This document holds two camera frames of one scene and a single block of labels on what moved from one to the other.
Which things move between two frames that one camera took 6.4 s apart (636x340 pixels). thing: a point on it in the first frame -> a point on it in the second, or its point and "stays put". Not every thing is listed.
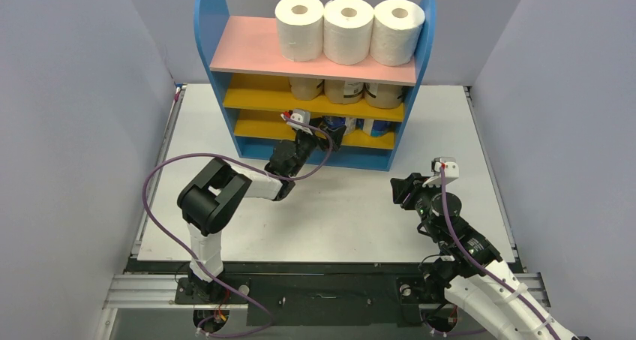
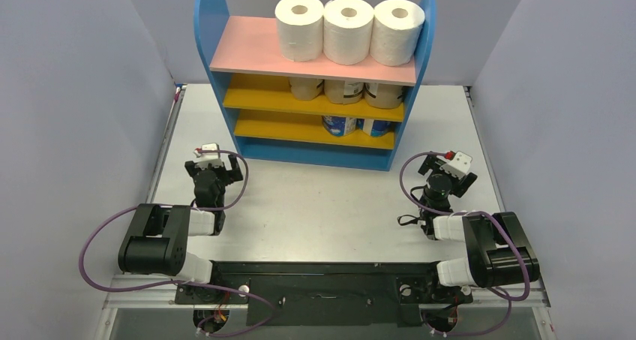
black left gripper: [334, 135] -> [230, 176]
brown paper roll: [385, 96] stays put
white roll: [348, 23] stays put
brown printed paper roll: [306, 88] stays put
